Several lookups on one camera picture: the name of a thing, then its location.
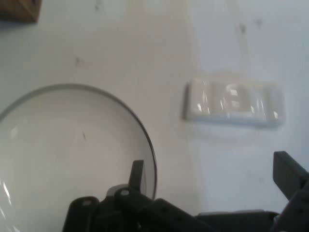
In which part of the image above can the wooden cabinet door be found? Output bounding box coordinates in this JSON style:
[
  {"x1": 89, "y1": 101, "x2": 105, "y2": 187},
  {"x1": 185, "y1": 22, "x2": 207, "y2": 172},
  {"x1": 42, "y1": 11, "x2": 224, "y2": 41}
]
[{"x1": 0, "y1": 0, "x2": 43, "y2": 24}]

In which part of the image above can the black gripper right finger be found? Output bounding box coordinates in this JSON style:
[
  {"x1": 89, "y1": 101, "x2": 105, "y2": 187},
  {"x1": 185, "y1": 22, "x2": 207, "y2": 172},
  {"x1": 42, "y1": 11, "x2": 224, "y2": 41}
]
[{"x1": 273, "y1": 151, "x2": 309, "y2": 232}]

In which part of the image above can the white plate with dark rim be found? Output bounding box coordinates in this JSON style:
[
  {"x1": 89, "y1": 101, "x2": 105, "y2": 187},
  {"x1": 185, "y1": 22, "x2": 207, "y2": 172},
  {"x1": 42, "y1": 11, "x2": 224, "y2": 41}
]
[{"x1": 0, "y1": 83, "x2": 158, "y2": 232}]

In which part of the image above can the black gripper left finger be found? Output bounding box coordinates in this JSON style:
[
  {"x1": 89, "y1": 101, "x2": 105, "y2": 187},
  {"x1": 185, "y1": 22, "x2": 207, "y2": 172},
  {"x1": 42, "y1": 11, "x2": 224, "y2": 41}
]
[{"x1": 62, "y1": 159, "x2": 211, "y2": 232}]

